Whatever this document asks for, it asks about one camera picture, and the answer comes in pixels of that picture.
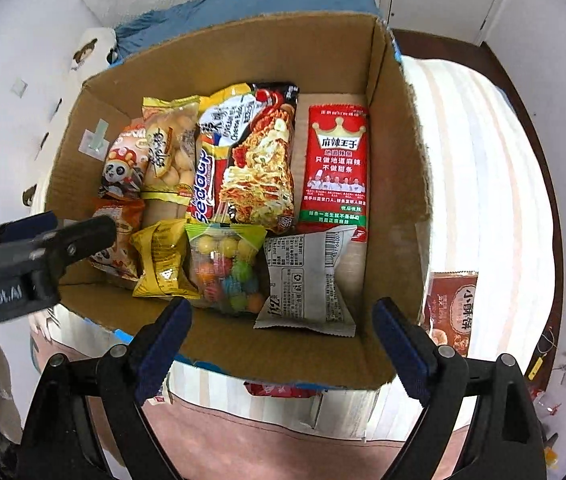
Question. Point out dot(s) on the yellow instant noodle packet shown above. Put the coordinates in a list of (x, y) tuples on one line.
[(258, 170)]

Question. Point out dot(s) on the yellow translucent snack packet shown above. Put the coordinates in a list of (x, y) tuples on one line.
[(173, 150)]

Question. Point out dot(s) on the small red snack packet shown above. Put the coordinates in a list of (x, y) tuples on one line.
[(278, 389)]

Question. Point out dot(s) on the brown biscuit packet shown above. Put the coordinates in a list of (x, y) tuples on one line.
[(455, 310)]

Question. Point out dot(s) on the tall red snack packet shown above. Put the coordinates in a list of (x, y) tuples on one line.
[(335, 170)]

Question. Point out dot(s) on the grey crinkled snack packet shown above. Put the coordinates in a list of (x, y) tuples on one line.
[(308, 285)]

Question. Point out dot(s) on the white bear print pillow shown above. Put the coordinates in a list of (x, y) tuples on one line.
[(95, 45)]

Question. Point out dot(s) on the orange panda snack packet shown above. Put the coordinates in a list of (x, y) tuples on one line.
[(120, 255), (120, 165)]

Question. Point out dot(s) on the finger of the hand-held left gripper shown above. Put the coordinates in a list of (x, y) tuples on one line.
[(83, 240), (8, 235)]

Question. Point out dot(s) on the blue bed sheet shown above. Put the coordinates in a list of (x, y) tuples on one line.
[(263, 5)]

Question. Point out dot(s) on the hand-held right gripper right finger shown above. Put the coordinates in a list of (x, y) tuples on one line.
[(408, 350)]

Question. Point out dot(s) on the yellow tag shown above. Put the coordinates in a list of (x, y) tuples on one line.
[(532, 369)]

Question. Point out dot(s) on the white wall outlet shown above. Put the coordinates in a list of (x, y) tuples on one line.
[(19, 87)]

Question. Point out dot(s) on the cardboard box blue print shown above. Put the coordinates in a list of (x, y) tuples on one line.
[(388, 160)]

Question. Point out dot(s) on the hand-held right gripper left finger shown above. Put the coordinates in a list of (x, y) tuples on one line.
[(163, 350)]

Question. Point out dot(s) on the small yellow snack packet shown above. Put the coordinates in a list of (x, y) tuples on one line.
[(163, 260)]

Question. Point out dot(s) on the colourful candy ball bag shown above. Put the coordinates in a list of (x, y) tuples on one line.
[(228, 270)]

